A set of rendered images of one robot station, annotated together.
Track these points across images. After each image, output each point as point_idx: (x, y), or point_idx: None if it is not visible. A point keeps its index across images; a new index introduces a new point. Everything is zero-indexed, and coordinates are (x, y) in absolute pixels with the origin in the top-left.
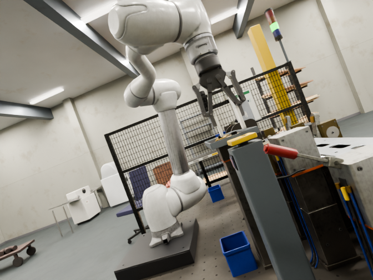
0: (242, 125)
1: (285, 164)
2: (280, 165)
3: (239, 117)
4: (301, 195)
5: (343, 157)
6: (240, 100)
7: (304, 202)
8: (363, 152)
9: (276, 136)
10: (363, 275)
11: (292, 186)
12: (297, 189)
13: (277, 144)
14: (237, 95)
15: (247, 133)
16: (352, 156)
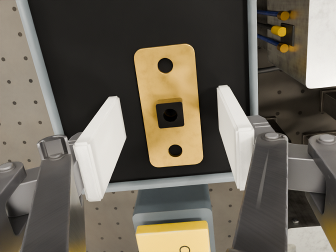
0: (220, 126)
1: (275, 54)
2: (270, 29)
3: (226, 148)
4: (261, 43)
5: (306, 241)
6: (293, 187)
7: (257, 44)
8: (329, 247)
9: (331, 26)
10: (260, 56)
11: (264, 15)
12: (264, 35)
13: (297, 66)
14: (328, 179)
15: (199, 239)
16: (310, 250)
